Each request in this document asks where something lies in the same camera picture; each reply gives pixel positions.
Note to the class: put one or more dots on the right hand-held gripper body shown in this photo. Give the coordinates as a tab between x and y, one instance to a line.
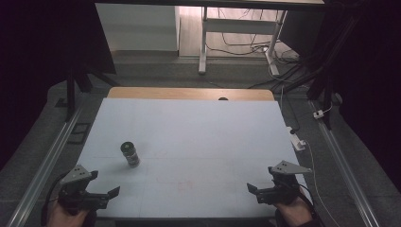
283	192

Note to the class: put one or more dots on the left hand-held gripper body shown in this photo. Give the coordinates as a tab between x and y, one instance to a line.
77	197

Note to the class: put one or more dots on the person's right hand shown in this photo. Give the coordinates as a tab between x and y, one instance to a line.
293	213

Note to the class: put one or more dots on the person's left hand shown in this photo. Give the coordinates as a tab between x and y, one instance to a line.
64	219

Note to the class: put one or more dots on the white power strip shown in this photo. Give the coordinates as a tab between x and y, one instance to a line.
296	140

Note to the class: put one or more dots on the white table board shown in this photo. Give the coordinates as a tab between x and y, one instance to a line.
195	148

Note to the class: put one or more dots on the small white adapter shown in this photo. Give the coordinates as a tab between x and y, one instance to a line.
318	114

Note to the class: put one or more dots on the small dark round knob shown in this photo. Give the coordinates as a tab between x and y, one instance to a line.
223	99

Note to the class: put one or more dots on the black metal stand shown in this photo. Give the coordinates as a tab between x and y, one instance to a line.
71	91
327	94

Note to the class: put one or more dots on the wooden table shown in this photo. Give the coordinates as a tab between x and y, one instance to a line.
176	93

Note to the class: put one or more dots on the white cabinet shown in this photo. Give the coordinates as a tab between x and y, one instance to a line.
138	28

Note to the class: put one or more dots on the aluminium floor rail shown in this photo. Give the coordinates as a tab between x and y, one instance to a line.
343	170
44	170

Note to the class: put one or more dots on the white desk frame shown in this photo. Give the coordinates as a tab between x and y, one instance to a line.
239	26

